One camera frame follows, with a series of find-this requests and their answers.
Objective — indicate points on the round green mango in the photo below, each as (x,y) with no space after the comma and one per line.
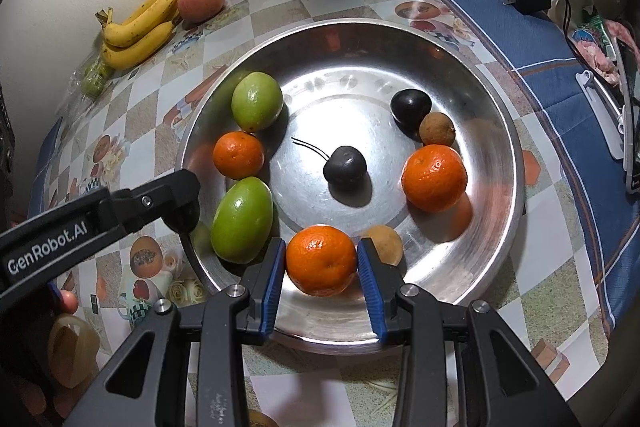
(256,101)

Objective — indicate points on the person's left hand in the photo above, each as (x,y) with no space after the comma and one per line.
(67,302)

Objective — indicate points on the long green mango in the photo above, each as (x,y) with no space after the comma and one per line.
(242,219)

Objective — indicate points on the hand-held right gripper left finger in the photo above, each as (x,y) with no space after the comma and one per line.
(272,292)

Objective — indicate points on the dark cherry with stem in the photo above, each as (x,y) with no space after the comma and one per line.
(345,164)

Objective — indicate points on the brown longan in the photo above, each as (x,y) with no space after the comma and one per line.
(387,247)
(436,128)

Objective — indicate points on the steel bowl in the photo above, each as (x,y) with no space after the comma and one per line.
(340,97)

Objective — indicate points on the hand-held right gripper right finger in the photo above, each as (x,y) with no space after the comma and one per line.
(372,292)

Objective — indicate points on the blue cloth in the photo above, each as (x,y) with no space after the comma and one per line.
(500,37)

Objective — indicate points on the colourful snack bag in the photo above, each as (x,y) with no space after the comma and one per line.
(595,44)

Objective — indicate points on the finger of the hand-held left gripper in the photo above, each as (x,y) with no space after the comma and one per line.
(160,197)

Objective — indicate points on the clear container of green fruit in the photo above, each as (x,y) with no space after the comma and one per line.
(92,79)

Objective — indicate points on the yellow banana bunch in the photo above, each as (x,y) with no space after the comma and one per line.
(135,49)

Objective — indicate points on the orange mandarin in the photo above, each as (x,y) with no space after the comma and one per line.
(434,177)
(238,155)
(321,259)

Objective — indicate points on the checkered printed tablecloth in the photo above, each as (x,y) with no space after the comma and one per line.
(550,287)

